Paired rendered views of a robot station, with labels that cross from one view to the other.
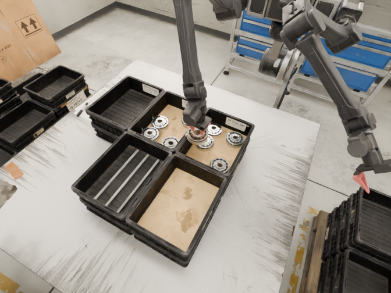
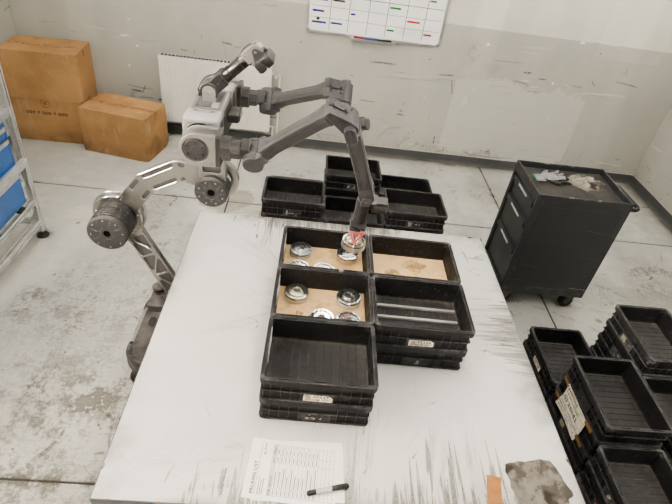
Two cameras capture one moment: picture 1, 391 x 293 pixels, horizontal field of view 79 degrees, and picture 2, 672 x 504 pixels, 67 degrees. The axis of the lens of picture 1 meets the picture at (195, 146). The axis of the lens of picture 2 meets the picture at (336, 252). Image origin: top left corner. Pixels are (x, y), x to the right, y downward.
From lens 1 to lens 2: 2.28 m
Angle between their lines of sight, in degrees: 77
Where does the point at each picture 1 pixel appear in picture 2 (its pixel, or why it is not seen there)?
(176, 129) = (318, 305)
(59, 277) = (519, 355)
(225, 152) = (321, 257)
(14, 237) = (535, 416)
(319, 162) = not seen: hidden behind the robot
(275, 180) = not seen: hidden behind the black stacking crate
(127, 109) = (315, 373)
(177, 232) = (429, 269)
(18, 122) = not seen: outside the picture
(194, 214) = (406, 263)
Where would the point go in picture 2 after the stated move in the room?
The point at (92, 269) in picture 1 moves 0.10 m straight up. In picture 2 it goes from (493, 335) to (500, 320)
